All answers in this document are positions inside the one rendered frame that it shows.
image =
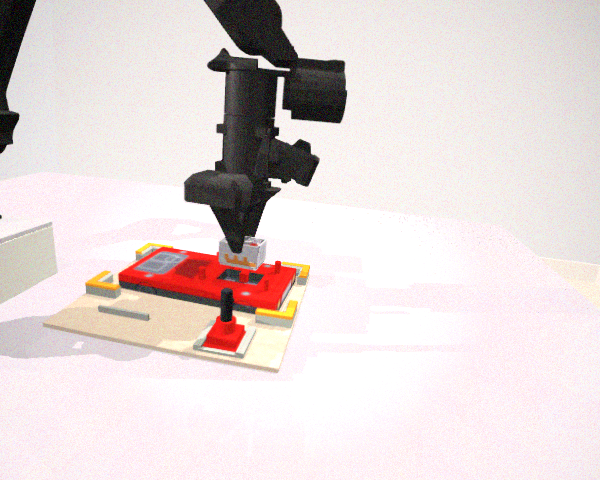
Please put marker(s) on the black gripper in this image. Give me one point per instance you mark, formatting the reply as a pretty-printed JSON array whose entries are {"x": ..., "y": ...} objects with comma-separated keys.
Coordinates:
[{"x": 236, "y": 194}]

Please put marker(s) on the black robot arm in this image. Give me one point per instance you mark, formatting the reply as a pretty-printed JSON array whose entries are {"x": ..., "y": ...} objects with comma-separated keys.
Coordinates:
[{"x": 313, "y": 90}]

